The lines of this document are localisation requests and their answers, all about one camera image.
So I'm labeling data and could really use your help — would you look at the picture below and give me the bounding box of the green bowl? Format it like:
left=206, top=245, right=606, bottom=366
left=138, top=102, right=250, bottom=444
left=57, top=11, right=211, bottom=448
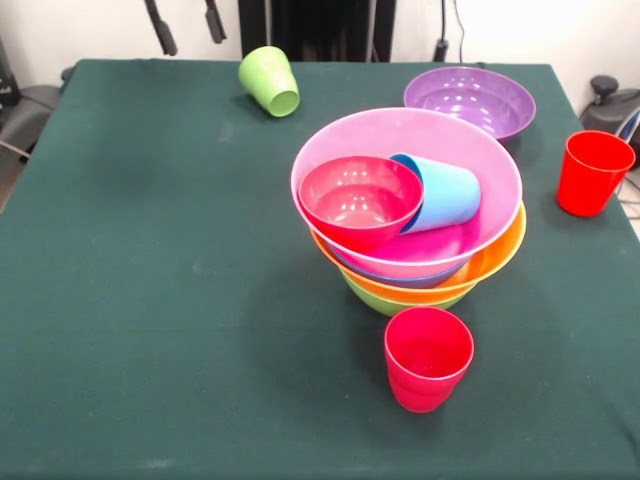
left=342, top=272, right=469, bottom=318

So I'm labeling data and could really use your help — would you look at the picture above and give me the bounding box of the large magenta bowl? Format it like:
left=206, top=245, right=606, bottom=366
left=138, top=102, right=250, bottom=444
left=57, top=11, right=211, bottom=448
left=291, top=107, right=524, bottom=279

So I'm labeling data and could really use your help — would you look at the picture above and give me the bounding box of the green cup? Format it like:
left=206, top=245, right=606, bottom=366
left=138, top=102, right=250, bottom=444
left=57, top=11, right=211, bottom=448
left=238, top=45, right=301, bottom=119

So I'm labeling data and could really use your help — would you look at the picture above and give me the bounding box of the blue cup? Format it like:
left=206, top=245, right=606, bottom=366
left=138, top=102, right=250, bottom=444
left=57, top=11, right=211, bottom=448
left=389, top=152, right=482, bottom=235

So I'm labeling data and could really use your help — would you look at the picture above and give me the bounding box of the crimson pink cup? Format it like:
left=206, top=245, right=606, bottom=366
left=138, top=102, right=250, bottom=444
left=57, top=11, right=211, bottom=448
left=384, top=305, right=475, bottom=414

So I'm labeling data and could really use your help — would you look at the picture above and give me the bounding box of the dark green tablecloth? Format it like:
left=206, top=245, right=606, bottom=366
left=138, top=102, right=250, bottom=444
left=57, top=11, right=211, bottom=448
left=0, top=58, right=640, bottom=480

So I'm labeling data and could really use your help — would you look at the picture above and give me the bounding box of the purple bowl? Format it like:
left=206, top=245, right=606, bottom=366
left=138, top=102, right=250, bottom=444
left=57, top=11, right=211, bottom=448
left=403, top=66, right=537, bottom=142

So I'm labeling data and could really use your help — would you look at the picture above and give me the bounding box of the large orange bowl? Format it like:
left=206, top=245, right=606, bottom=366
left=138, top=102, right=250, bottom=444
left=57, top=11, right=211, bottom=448
left=309, top=202, right=528, bottom=306

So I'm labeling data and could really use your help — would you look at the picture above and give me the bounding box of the black hanging cable with plug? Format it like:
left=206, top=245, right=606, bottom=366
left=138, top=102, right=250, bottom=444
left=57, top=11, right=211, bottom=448
left=432, top=0, right=466, bottom=64

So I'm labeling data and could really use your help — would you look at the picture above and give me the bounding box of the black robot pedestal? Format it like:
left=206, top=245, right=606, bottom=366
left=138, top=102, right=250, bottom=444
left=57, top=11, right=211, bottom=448
left=238, top=0, right=396, bottom=64

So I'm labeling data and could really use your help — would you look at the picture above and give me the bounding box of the blue bowl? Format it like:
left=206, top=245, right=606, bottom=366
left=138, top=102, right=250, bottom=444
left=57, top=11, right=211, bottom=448
left=329, top=247, right=469, bottom=290

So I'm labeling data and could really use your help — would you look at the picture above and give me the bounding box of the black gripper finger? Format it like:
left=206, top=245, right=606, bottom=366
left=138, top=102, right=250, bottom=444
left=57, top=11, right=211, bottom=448
left=204, top=0, right=228, bottom=44
left=144, top=0, right=179, bottom=56

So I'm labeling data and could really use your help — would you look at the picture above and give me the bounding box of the red cup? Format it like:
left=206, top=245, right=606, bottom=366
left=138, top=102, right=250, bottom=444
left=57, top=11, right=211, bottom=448
left=556, top=130, right=637, bottom=218

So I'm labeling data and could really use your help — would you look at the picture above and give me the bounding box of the small crimson pink bowl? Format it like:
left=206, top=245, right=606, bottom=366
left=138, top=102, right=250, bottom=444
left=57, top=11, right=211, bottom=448
left=298, top=155, right=425, bottom=254

